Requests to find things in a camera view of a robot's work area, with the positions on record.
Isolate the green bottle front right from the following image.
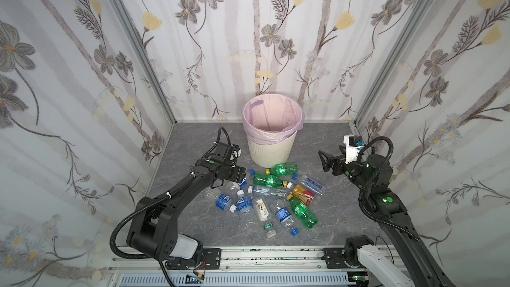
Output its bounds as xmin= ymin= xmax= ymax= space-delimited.
xmin=287 ymin=194 xmax=319 ymax=229

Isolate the clear crushed water bottle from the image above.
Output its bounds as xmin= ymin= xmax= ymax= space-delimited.
xmin=248 ymin=185 xmax=288 ymax=198

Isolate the cream plastic waste bin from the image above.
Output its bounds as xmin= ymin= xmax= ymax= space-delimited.
xmin=248 ymin=132 xmax=297 ymax=168

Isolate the orange red drink bottle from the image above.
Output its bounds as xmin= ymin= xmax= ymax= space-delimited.
xmin=292 ymin=184 xmax=317 ymax=207

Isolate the green bottle yellow cap middle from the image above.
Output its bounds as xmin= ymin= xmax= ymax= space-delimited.
xmin=253 ymin=173 xmax=288 ymax=188

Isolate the white perforated cable tray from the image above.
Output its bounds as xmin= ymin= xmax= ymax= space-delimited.
xmin=118 ymin=272 xmax=353 ymax=287

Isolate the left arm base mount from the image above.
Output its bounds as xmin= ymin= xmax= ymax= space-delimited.
xmin=164 ymin=248 xmax=222 ymax=271

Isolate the water bottle white cap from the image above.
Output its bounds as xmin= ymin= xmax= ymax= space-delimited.
xmin=236 ymin=190 xmax=255 ymax=227

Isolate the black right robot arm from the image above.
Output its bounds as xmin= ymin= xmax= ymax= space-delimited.
xmin=318 ymin=135 xmax=454 ymax=286

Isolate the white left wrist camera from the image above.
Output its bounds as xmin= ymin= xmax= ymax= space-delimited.
xmin=231 ymin=144 xmax=241 ymax=160

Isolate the white label small bottle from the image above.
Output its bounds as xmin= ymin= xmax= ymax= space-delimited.
xmin=252 ymin=197 xmax=270 ymax=222

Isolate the green bottle near bin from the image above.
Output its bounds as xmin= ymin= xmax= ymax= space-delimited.
xmin=266 ymin=163 xmax=298 ymax=177

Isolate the blue label bottle blue cap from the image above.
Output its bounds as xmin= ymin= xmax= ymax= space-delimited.
xmin=270 ymin=200 xmax=300 ymax=237

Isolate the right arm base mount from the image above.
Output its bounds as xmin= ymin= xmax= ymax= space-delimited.
xmin=321 ymin=235 xmax=374 ymax=269

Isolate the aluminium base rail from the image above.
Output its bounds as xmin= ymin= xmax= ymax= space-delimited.
xmin=104 ymin=246 xmax=411 ymax=287

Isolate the soda water bottle blue cap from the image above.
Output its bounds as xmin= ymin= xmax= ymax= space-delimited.
xmin=292 ymin=174 xmax=325 ymax=195

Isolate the pink bin liner bag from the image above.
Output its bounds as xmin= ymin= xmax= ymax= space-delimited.
xmin=243 ymin=94 xmax=305 ymax=146

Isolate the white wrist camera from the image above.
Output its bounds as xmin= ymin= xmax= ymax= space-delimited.
xmin=231 ymin=144 xmax=241 ymax=160
xmin=343 ymin=134 xmax=365 ymax=163

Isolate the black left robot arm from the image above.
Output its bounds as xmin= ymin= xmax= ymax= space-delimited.
xmin=109 ymin=126 xmax=247 ymax=286

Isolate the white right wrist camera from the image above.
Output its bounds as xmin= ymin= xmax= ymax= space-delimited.
xmin=343 ymin=134 xmax=365 ymax=163

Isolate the small bottle green label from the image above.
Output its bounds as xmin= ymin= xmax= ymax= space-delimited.
xmin=264 ymin=221 xmax=277 ymax=239

